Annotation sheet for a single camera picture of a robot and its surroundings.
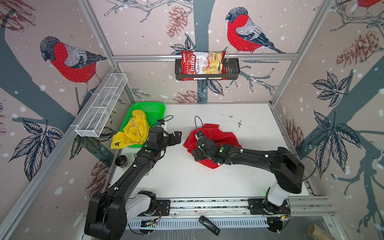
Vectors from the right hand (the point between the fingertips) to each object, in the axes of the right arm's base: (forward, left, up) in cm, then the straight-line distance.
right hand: (197, 151), depth 86 cm
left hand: (+5, +13, +11) cm, 17 cm away
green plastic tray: (+37, +37, -7) cm, 53 cm away
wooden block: (-34, -53, -5) cm, 64 cm away
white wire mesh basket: (+16, +52, +25) cm, 60 cm away
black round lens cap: (-10, +40, +5) cm, 42 cm away
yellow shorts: (+12, +40, +2) cm, 42 cm away
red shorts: (+12, -14, -5) cm, 19 cm away
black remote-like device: (-34, -7, -4) cm, 35 cm away
